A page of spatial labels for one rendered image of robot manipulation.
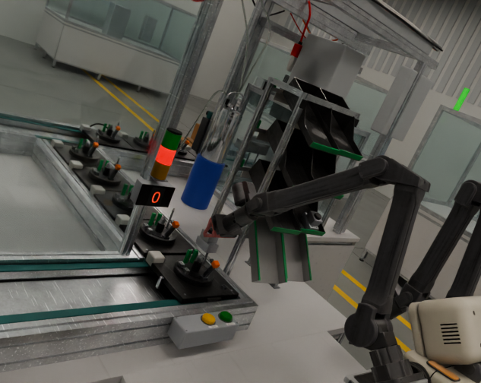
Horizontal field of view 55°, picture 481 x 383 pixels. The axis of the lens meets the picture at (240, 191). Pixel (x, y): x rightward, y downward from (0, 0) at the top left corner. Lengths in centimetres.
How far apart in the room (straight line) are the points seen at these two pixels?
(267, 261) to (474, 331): 80
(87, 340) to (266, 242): 78
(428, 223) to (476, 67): 588
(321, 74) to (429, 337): 177
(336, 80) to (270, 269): 129
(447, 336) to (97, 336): 85
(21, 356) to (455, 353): 99
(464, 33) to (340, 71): 863
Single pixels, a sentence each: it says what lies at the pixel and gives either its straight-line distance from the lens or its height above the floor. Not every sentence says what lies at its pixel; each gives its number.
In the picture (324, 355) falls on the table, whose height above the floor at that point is 86.
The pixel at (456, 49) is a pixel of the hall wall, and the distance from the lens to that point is 1115.
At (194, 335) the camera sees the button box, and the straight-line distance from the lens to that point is 137.
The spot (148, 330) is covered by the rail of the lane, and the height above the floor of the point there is 92.
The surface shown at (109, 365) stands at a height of 86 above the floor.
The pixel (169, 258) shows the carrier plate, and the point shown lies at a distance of 164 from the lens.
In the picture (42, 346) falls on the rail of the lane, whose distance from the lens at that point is 122.
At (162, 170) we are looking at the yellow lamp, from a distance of 142.
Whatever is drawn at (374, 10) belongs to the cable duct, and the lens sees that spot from 254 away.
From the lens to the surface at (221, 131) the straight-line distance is 238.
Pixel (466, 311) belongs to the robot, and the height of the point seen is 137.
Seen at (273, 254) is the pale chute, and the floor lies 107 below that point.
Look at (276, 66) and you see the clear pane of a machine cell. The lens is 770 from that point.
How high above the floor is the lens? 171
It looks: 16 degrees down
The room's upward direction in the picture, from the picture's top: 23 degrees clockwise
